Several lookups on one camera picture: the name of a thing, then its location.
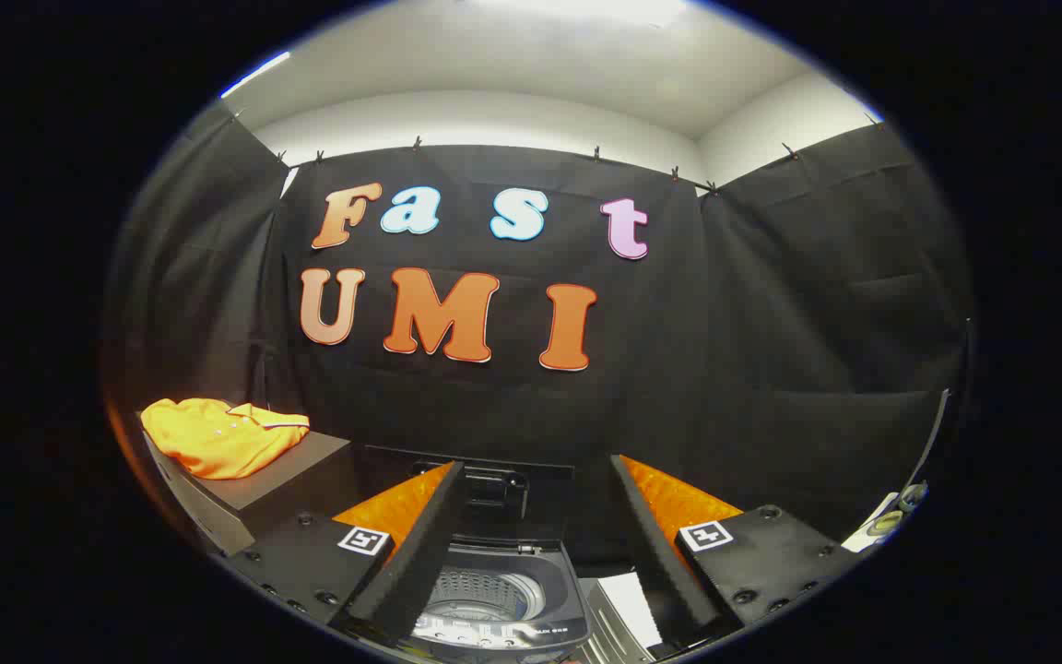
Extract orange polo shirt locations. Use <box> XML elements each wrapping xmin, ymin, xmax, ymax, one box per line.
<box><xmin>140</xmin><ymin>397</ymin><xmax>311</xmax><ymax>480</ymax></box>

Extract grey top-load washing machine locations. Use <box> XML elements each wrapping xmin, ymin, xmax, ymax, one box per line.
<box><xmin>360</xmin><ymin>445</ymin><xmax>596</xmax><ymax>663</ymax></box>

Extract dark washing machine lid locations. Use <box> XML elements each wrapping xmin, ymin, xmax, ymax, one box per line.
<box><xmin>365</xmin><ymin>445</ymin><xmax>578</xmax><ymax>545</ymax></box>

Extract black backdrop cloth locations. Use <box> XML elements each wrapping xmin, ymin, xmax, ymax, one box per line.
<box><xmin>102</xmin><ymin>101</ymin><xmax>974</xmax><ymax>563</ymax></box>

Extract grey side cabinet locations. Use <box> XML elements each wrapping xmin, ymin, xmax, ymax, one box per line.
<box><xmin>142</xmin><ymin>429</ymin><xmax>357</xmax><ymax>557</ymax></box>

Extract white sheet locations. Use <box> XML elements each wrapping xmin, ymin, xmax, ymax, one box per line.
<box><xmin>840</xmin><ymin>492</ymin><xmax>905</xmax><ymax>554</ymax></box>

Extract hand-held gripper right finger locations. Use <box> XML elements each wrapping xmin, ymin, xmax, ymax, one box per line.
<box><xmin>611</xmin><ymin>455</ymin><xmax>864</xmax><ymax>652</ymax></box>

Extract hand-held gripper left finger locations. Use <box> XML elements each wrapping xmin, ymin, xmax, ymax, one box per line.
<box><xmin>216</xmin><ymin>461</ymin><xmax>465</xmax><ymax>646</ymax></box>

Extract grey hanging strap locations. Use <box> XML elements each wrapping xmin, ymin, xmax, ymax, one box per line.
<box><xmin>904</xmin><ymin>389</ymin><xmax>951</xmax><ymax>485</ymax></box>

